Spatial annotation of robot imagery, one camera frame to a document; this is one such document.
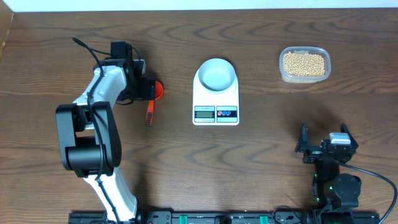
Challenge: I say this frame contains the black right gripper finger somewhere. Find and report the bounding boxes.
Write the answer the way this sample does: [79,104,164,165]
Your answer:
[295,123,308,153]
[340,123,358,146]

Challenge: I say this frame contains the orange measuring scoop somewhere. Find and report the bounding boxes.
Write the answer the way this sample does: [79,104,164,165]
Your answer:
[146,81,164,127]

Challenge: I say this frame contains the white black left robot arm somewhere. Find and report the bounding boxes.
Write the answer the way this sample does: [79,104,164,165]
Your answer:
[55,59,155,223]

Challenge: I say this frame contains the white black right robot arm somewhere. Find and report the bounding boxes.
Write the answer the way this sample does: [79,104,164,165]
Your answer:
[295,124,362,211]

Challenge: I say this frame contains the grey round bowl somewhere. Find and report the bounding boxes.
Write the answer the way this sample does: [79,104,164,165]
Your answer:
[198,58,238,91]

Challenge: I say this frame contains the white digital kitchen scale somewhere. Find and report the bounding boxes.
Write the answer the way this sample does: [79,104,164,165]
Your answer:
[192,70,240,126]

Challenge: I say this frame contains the yellow soybeans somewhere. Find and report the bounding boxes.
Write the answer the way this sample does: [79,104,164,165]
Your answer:
[282,52,326,77]

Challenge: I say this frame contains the clear plastic container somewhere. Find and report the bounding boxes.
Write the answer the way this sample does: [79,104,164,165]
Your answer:
[279,47,331,84]

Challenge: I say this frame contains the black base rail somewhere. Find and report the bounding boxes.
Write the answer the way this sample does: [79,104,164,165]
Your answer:
[68,210,381,224]

